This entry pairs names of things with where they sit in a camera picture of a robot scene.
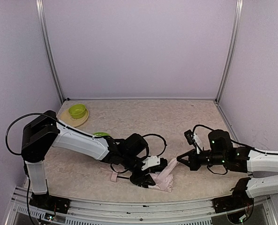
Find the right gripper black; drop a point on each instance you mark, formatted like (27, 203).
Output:
(194, 161)

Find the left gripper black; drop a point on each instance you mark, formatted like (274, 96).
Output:
(138, 176)

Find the pink and black umbrella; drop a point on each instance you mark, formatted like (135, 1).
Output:
(163, 180)

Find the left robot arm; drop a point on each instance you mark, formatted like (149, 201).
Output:
(47, 131)

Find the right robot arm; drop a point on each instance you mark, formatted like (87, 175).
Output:
(241, 159)

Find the green plate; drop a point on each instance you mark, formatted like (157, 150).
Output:
(100, 134)

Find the green bowl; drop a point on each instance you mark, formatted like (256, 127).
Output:
(77, 111)

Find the beige plate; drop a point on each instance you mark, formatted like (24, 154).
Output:
(73, 122)

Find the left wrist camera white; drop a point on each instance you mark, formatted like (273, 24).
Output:
(154, 164)

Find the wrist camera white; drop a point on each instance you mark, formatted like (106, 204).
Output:
(193, 139)
(154, 164)

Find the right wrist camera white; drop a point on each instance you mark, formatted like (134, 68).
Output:
(193, 139)

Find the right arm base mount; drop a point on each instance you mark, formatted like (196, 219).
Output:
(229, 203)

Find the front aluminium rail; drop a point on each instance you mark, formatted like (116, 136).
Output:
(91, 212)

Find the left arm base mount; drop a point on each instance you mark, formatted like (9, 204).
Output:
(50, 203)

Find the right aluminium corner post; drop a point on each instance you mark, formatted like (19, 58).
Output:
(231, 50)

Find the aluminium corner post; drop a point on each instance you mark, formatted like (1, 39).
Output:
(48, 49)
(231, 50)

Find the left aluminium corner post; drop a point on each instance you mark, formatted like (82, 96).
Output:
(48, 49)

